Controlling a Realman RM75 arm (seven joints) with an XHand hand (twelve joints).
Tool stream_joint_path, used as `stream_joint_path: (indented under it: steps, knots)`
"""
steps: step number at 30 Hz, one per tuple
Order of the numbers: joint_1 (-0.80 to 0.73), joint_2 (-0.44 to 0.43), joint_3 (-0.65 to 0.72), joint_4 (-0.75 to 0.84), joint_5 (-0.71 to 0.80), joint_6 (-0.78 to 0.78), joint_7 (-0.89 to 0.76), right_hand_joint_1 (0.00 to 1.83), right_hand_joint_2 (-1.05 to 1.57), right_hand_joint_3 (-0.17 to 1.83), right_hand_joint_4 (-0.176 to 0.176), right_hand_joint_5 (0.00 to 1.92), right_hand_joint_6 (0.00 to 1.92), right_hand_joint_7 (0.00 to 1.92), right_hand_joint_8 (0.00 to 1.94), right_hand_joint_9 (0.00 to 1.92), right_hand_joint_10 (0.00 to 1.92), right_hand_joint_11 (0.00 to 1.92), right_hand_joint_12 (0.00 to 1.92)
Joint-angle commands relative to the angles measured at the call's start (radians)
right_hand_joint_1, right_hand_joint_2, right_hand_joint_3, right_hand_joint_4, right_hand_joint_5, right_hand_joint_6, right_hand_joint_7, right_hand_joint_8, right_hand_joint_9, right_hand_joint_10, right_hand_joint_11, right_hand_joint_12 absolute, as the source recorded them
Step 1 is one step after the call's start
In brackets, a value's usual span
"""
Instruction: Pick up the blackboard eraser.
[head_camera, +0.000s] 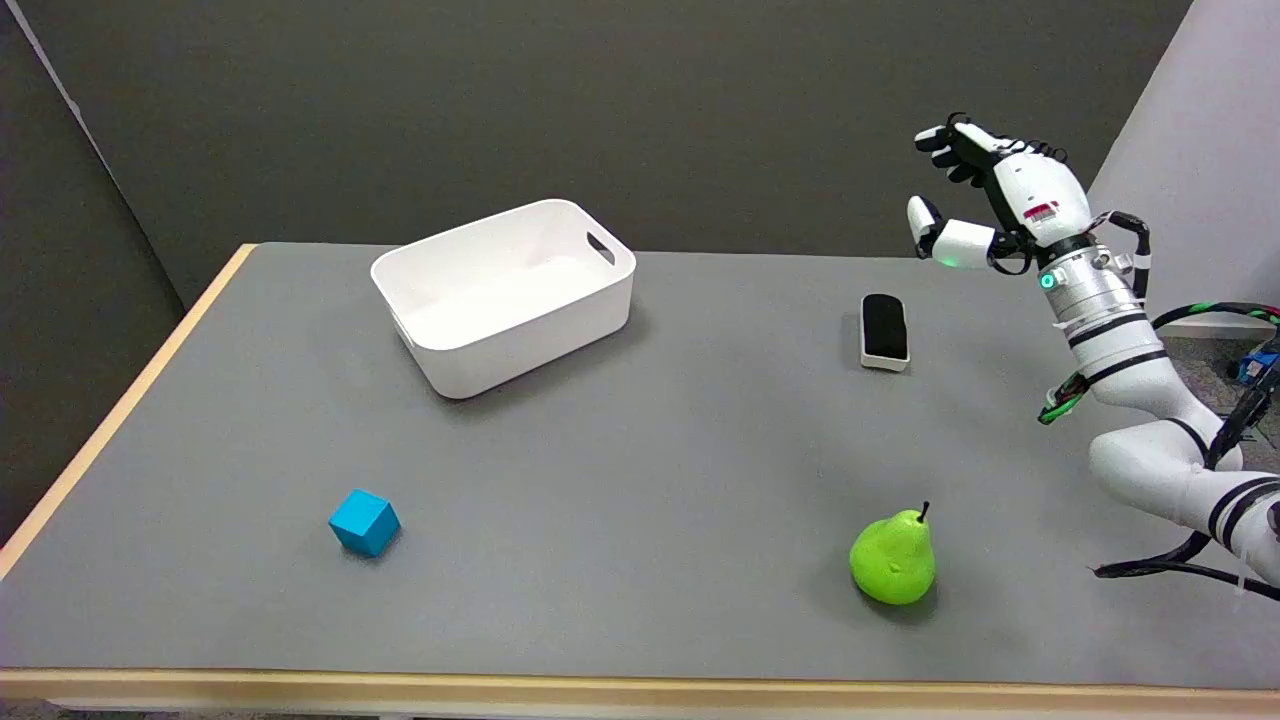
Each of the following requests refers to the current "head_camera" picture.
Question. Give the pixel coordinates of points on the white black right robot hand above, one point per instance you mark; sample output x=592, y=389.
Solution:
x=1040, y=195

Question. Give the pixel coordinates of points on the black white blackboard eraser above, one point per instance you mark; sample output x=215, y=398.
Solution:
x=885, y=330

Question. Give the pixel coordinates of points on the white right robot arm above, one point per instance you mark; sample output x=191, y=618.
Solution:
x=1140, y=380

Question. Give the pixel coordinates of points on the black chair caster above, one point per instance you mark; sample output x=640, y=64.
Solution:
x=1236, y=368

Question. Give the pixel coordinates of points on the green pear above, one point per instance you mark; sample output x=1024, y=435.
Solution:
x=893, y=560

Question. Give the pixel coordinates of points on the white plastic storage basket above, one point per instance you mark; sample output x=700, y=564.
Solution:
x=505, y=300

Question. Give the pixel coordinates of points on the blue cube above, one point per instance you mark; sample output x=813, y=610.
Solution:
x=364, y=522

